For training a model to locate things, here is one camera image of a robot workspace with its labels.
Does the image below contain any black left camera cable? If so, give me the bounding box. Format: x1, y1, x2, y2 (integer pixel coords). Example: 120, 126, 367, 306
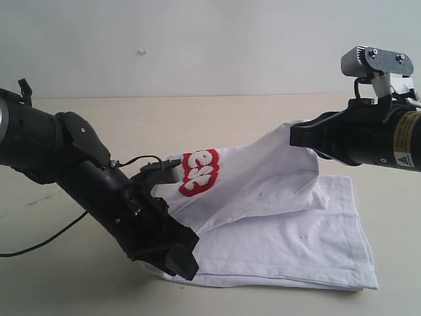
0, 154, 165, 257

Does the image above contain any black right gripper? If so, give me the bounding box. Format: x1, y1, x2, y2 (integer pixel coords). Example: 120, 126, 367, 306
289, 97, 420, 171

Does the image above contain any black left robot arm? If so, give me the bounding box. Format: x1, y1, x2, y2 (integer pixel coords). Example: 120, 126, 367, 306
1, 88, 199, 280

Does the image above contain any white t-shirt red lettering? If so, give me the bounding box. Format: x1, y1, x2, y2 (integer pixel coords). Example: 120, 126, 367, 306
154, 123, 378, 291

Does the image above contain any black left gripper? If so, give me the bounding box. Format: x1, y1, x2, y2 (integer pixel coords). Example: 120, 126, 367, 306
95, 163, 199, 280

